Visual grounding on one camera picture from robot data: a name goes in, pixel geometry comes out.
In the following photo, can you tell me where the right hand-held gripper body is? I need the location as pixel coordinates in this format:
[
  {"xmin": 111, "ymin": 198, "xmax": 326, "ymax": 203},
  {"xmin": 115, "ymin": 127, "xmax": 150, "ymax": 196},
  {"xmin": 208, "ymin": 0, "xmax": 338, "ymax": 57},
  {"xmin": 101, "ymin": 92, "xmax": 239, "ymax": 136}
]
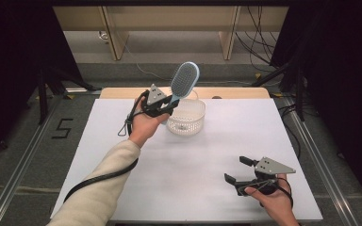
[{"xmin": 236, "ymin": 155, "xmax": 297, "ymax": 198}]

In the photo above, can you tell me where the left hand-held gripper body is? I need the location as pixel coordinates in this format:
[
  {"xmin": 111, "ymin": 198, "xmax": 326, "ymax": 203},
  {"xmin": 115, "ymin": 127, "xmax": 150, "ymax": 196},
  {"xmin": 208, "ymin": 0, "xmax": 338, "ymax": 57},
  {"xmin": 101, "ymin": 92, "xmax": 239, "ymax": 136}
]
[{"xmin": 140, "ymin": 83, "xmax": 172, "ymax": 119}]

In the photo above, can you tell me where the white plastic basket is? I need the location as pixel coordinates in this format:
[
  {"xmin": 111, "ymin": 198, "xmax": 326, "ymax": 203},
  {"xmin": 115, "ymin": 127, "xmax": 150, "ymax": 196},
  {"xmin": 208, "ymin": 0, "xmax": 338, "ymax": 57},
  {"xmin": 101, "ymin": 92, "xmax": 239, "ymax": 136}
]
[{"xmin": 165, "ymin": 89, "xmax": 207, "ymax": 137}]

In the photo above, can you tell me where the light blue hairbrush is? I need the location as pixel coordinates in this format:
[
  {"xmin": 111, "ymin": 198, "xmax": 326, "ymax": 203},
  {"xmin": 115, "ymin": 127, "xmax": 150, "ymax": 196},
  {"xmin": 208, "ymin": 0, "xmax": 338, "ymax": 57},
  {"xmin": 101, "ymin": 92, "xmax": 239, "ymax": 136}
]
[{"xmin": 162, "ymin": 60, "xmax": 201, "ymax": 125}]

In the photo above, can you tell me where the person's left hand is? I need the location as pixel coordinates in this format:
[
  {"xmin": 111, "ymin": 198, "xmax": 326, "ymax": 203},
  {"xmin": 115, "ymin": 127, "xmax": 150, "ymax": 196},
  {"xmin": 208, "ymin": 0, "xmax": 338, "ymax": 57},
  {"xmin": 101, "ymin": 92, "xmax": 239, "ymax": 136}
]
[{"xmin": 127, "ymin": 95, "xmax": 171, "ymax": 149}]

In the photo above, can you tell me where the person's right hand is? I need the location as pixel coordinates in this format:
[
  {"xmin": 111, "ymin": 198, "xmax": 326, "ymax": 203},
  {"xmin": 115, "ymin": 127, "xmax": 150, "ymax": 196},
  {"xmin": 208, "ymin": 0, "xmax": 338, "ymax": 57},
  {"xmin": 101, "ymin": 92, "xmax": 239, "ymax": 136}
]
[{"xmin": 243, "ymin": 173, "xmax": 300, "ymax": 226}]

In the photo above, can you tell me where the white table sheet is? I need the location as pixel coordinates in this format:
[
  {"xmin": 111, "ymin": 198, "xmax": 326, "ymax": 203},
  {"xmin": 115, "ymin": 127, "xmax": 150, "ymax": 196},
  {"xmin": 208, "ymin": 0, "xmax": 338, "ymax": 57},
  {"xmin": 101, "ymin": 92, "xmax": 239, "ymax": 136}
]
[{"xmin": 50, "ymin": 97, "xmax": 324, "ymax": 224}]

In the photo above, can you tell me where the wooden table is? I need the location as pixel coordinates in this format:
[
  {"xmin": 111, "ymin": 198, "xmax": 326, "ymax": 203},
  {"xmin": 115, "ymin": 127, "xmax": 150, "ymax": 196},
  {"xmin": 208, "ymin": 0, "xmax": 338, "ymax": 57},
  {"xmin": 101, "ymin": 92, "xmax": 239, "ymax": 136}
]
[{"xmin": 99, "ymin": 86, "xmax": 272, "ymax": 101}]

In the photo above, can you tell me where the beige wooden desk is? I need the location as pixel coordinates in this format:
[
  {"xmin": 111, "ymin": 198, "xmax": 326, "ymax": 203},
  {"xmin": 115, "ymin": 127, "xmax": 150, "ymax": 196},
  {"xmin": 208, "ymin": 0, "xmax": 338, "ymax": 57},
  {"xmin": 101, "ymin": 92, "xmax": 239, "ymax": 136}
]
[{"xmin": 52, "ymin": 5, "xmax": 290, "ymax": 61}]

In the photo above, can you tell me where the black tripod stand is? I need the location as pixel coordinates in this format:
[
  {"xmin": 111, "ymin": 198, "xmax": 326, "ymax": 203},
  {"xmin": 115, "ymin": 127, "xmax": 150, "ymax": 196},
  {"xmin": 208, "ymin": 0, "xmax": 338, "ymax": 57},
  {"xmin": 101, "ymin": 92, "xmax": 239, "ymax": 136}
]
[
  {"xmin": 36, "ymin": 66, "xmax": 103, "ymax": 126},
  {"xmin": 250, "ymin": 59, "xmax": 306, "ymax": 123}
]

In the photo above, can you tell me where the black curtain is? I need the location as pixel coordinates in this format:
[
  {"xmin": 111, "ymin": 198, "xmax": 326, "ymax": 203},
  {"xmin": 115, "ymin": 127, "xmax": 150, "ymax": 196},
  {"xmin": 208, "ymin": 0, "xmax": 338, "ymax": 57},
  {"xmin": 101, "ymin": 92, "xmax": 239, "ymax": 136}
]
[
  {"xmin": 269, "ymin": 0, "xmax": 362, "ymax": 218},
  {"xmin": 0, "ymin": 0, "xmax": 85, "ymax": 166}
]

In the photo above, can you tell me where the white floor cable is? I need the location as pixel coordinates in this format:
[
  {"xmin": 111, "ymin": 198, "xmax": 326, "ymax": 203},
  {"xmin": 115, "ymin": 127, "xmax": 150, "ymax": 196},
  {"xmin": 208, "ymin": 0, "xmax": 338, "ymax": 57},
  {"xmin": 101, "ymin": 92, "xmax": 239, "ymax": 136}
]
[{"xmin": 123, "ymin": 42, "xmax": 256, "ymax": 88}]

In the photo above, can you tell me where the right hand-held gripper black cable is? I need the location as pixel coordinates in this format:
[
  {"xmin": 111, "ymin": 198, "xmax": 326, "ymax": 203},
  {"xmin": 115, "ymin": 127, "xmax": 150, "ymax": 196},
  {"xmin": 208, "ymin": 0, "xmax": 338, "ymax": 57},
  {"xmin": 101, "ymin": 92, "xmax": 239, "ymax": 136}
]
[{"xmin": 274, "ymin": 176, "xmax": 295, "ymax": 209}]

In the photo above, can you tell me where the hand-held gripper black cable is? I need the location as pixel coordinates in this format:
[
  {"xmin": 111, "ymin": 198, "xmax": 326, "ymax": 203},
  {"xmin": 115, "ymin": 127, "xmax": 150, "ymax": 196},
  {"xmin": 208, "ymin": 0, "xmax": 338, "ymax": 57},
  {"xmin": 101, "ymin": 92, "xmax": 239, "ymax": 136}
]
[
  {"xmin": 62, "ymin": 89, "xmax": 151, "ymax": 203},
  {"xmin": 274, "ymin": 176, "xmax": 295, "ymax": 209}
]

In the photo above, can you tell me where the metal floor rail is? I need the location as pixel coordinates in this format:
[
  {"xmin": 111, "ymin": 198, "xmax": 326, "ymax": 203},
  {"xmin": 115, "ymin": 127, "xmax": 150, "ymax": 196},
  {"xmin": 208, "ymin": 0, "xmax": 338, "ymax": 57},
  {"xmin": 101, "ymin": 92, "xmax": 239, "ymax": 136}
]
[
  {"xmin": 281, "ymin": 95, "xmax": 362, "ymax": 226},
  {"xmin": 0, "ymin": 93, "xmax": 64, "ymax": 226}
]

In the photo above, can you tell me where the left hand-held gripper black cable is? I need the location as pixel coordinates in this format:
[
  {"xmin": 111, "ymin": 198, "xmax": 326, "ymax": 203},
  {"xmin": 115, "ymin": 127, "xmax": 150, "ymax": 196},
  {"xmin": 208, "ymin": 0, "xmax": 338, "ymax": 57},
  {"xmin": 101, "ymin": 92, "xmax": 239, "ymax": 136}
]
[{"xmin": 62, "ymin": 89, "xmax": 151, "ymax": 203}]

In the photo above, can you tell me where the bundle of black hanging cables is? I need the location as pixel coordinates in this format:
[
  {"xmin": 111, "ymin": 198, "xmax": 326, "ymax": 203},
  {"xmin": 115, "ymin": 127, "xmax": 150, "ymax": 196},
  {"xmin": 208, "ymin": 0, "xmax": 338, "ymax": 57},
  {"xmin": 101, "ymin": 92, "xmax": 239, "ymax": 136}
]
[{"xmin": 234, "ymin": 5, "xmax": 285, "ymax": 73}]

